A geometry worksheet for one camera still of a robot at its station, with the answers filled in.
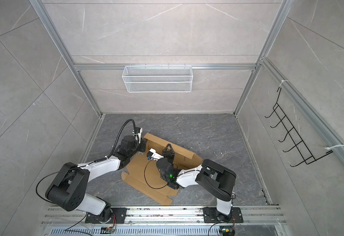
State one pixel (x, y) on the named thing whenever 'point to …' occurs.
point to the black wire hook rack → (299, 146)
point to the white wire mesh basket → (157, 79)
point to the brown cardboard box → (143, 174)
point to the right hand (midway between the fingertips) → (171, 143)
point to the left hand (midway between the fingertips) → (144, 135)
